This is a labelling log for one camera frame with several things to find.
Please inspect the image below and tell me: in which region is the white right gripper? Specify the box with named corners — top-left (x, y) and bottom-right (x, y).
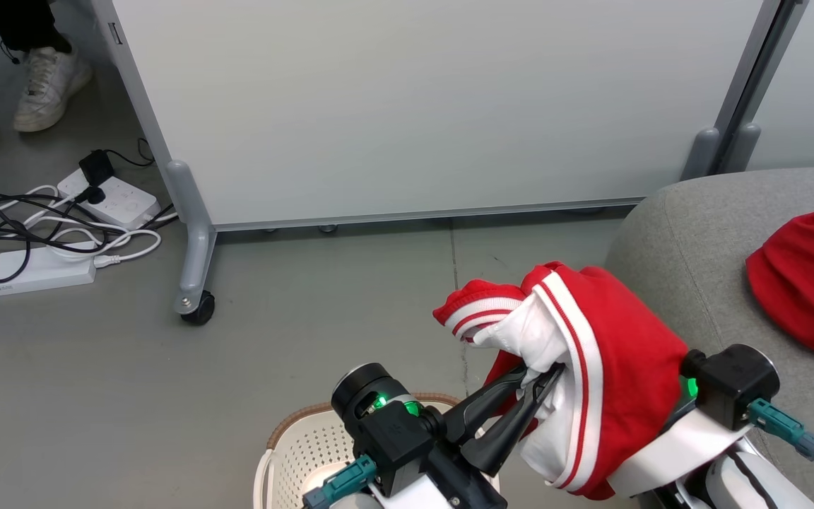
top-left (608, 406), bottom-right (747, 499)

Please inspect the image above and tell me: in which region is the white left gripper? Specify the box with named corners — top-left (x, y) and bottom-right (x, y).
top-left (368, 363), bottom-right (565, 509)

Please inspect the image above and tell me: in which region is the red white striped garment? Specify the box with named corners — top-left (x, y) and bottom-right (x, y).
top-left (432, 260), bottom-right (690, 501)

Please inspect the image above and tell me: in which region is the plain red cloth garment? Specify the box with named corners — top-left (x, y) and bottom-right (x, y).
top-left (745, 209), bottom-right (814, 363)

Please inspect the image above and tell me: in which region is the white perforated laundry basket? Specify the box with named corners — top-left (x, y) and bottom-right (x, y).
top-left (253, 394), bottom-right (500, 509)

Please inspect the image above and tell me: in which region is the grey fabric sofa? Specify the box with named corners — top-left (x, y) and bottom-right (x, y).
top-left (603, 165), bottom-right (814, 509)

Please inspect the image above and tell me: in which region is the black caster wheel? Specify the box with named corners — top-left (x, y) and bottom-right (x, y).
top-left (179, 291), bottom-right (216, 326)

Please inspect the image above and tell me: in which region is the large white partition panel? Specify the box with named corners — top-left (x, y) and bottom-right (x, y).
top-left (89, 0), bottom-right (782, 233)

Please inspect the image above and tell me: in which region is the grey partition leg with foot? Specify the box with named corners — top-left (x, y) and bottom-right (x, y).
top-left (165, 159), bottom-right (218, 315)

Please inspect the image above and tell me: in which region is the white square power strip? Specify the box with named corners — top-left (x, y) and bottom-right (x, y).
top-left (56, 175), bottom-right (162, 230)

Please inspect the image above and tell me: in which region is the black power adapter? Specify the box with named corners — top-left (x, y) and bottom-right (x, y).
top-left (78, 148), bottom-right (117, 186)

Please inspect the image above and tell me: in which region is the long white power strip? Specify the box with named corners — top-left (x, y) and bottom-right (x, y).
top-left (0, 240), bottom-right (97, 296)

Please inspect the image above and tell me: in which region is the white sneaker shoe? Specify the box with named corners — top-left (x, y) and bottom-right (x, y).
top-left (13, 46), bottom-right (93, 133)

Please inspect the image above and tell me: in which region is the black trouser leg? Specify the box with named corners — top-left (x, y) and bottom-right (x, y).
top-left (0, 0), bottom-right (72, 54)

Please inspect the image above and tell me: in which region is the black right cable teal connector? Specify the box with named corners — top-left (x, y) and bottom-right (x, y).
top-left (746, 398), bottom-right (814, 496)

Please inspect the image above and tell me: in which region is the black cable teal connector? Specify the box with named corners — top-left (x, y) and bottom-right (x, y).
top-left (746, 398), bottom-right (814, 496)
top-left (301, 454), bottom-right (379, 509)

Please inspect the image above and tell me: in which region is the black left cable teal connector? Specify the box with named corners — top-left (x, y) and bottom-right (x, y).
top-left (301, 454), bottom-right (379, 509)

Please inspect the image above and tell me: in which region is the short grey partition post base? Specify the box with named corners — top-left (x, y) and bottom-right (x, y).
top-left (721, 122), bottom-right (762, 174)
top-left (681, 126), bottom-right (722, 181)

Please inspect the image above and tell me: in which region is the thin black adapter cable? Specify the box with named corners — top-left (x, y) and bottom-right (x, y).
top-left (103, 138), bottom-right (157, 168)

